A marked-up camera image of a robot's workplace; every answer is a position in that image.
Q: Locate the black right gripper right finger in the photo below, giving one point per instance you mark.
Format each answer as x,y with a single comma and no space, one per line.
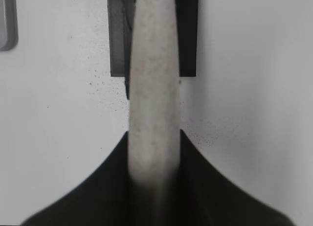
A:
202,196

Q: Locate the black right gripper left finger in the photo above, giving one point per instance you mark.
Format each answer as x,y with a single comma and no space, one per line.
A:
107,197

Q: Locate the knife with white handle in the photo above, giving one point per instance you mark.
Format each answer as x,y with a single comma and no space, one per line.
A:
153,154

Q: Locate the grey rimmed deer cutting board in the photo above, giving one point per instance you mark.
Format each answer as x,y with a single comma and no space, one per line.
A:
8,25

